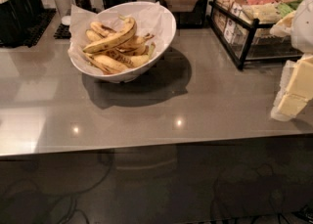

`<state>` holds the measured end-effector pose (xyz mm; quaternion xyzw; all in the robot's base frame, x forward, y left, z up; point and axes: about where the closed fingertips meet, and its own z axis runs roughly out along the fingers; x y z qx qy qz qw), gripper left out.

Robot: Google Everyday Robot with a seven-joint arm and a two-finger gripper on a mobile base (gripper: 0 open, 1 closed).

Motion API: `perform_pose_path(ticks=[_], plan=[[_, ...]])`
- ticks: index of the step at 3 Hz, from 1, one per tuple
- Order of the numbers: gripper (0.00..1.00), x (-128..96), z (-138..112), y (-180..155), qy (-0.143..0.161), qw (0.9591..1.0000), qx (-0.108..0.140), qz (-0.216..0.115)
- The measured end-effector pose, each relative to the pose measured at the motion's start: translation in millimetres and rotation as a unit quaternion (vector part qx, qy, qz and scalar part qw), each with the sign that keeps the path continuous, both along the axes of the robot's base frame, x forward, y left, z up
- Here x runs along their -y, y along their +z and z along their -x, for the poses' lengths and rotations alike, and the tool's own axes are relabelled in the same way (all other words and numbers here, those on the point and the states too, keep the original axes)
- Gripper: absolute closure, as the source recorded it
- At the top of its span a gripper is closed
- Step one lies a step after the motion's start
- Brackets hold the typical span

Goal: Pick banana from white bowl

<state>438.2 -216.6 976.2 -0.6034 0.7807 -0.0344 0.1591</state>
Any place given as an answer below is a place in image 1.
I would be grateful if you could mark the white paper bowl liner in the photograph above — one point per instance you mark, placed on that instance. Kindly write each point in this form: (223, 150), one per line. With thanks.
(122, 42)

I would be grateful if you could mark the long yellow banana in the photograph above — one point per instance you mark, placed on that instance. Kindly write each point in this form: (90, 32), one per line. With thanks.
(128, 31)

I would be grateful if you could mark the bottom front yellow banana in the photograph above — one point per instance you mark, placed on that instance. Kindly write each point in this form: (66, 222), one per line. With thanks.
(107, 64)

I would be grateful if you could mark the white creamer packets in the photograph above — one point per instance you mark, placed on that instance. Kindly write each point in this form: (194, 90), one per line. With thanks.
(231, 30)

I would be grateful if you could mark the black wire condiment rack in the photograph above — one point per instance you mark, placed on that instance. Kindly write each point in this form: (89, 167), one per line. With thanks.
(251, 47)

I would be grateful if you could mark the spotted middle banana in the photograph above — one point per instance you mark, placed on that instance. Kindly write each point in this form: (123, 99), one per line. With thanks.
(130, 61)

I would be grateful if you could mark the black container front left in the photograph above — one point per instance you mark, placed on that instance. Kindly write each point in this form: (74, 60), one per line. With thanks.
(11, 32)

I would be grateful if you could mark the small banana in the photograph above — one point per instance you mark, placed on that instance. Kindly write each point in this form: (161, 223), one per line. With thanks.
(92, 35)
(101, 29)

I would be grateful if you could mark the white bowl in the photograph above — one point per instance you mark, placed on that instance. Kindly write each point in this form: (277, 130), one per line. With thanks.
(150, 18)

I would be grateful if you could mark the pink sweetener packets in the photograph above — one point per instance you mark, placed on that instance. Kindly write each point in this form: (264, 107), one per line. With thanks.
(260, 2)

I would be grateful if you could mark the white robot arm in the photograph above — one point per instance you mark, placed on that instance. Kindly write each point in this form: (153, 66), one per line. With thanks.
(296, 88)

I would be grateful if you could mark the small black shaker mat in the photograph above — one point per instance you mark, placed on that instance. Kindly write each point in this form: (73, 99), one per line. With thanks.
(62, 32)

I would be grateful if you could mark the upper left small banana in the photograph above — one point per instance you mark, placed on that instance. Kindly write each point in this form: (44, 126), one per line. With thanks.
(101, 29)

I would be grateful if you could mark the black rubber mat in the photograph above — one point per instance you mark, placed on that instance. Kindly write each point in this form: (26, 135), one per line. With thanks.
(35, 32)

